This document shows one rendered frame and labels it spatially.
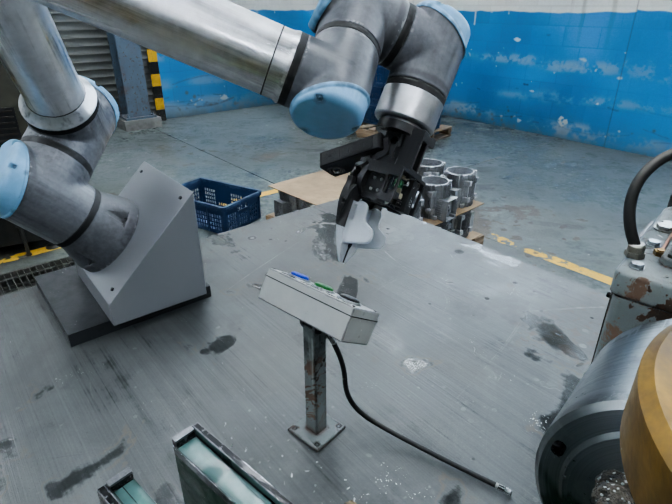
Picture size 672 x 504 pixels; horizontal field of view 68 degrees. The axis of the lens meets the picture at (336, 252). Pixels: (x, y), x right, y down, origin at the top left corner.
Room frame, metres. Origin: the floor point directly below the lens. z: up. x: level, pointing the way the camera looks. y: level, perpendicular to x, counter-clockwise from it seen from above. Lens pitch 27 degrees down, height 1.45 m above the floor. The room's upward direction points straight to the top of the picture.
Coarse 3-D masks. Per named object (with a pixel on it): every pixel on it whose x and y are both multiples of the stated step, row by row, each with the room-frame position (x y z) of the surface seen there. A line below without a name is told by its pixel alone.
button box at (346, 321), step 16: (272, 272) 0.66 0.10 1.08; (272, 288) 0.65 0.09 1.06; (288, 288) 0.63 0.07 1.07; (304, 288) 0.62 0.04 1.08; (320, 288) 0.62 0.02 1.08; (272, 304) 0.63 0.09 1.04; (288, 304) 0.62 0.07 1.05; (304, 304) 0.60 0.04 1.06; (320, 304) 0.59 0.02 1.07; (336, 304) 0.58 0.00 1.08; (352, 304) 0.58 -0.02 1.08; (304, 320) 0.59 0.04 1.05; (320, 320) 0.58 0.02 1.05; (336, 320) 0.56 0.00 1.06; (352, 320) 0.56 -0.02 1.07; (368, 320) 0.58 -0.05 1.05; (336, 336) 0.55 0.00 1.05; (352, 336) 0.56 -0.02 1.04; (368, 336) 0.59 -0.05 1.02
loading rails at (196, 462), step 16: (192, 432) 0.50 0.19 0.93; (208, 432) 0.50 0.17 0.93; (176, 448) 0.48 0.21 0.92; (192, 448) 0.48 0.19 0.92; (208, 448) 0.48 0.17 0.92; (224, 448) 0.47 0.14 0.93; (192, 464) 0.45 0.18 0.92; (208, 464) 0.45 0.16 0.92; (224, 464) 0.45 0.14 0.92; (240, 464) 0.44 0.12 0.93; (112, 480) 0.42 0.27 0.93; (128, 480) 0.43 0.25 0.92; (192, 480) 0.46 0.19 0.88; (208, 480) 0.43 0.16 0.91; (224, 480) 0.43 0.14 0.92; (240, 480) 0.43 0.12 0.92; (256, 480) 0.42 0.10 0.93; (112, 496) 0.40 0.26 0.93; (128, 496) 0.41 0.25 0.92; (144, 496) 0.41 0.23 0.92; (192, 496) 0.46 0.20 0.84; (208, 496) 0.44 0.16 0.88; (224, 496) 0.41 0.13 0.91; (240, 496) 0.41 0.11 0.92; (256, 496) 0.41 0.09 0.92; (272, 496) 0.40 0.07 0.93
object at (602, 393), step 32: (608, 352) 0.44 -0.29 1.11; (640, 352) 0.39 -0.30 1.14; (608, 384) 0.36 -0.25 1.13; (576, 416) 0.34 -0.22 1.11; (608, 416) 0.32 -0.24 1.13; (544, 448) 0.35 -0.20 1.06; (576, 448) 0.34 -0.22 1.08; (608, 448) 0.32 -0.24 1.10; (544, 480) 0.35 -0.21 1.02; (576, 480) 0.33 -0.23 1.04; (608, 480) 0.30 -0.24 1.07
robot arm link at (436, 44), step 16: (432, 0) 0.77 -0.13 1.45; (416, 16) 0.74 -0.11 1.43; (432, 16) 0.75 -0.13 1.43; (448, 16) 0.75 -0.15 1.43; (416, 32) 0.73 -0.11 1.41; (432, 32) 0.74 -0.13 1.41; (448, 32) 0.74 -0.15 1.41; (464, 32) 0.76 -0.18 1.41; (416, 48) 0.73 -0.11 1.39; (432, 48) 0.73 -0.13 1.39; (448, 48) 0.74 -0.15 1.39; (464, 48) 0.76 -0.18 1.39; (400, 64) 0.74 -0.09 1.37; (416, 64) 0.72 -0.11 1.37; (432, 64) 0.72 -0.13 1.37; (448, 64) 0.73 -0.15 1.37; (400, 80) 0.72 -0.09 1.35; (416, 80) 0.71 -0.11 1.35; (432, 80) 0.71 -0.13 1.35; (448, 80) 0.73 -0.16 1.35
